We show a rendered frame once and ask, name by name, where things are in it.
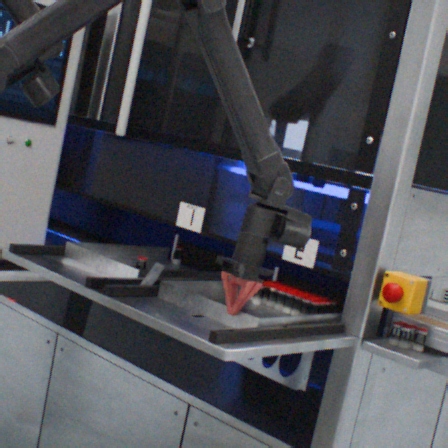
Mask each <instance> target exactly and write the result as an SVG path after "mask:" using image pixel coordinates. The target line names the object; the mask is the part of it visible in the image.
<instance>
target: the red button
mask: <svg viewBox="0 0 448 448"><path fill-rule="evenodd" d="M382 297H383V299H384V300H385V301H387V302H389V303H396V302H398V301H400V300H401V298H402V297H403V289H402V287H401V286H400V285H399V284H398V283H396V282H389V283H386V284H385V285H384V286H383V288H382Z"/></svg>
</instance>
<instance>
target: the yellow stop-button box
mask: <svg viewBox="0 0 448 448"><path fill-rule="evenodd" d="M389 282H396V283H398V284H399V285H400V286H401V287H402V289H403V297H402V298H401V300H400V301H398V302H396V303H389V302H387V301H385V300H384V299H383V297H382V288H383V286H384V285H385V284H386V283H389ZM431 282H432V280H431V279H428V278H426V277H422V276H421V277H419V276H415V275H412V274H409V273H406V272H403V271H386V272H385V274H384V279H383V282H382V286H381V291H380V295H379V300H378V305H379V306H382V307H385V308H388V309H391V310H394V311H396V312H399V313H402V314H405V315H408V314H423V313H424V310H425V306H426V302H427V298H428V294H429V290H430V286H431Z"/></svg>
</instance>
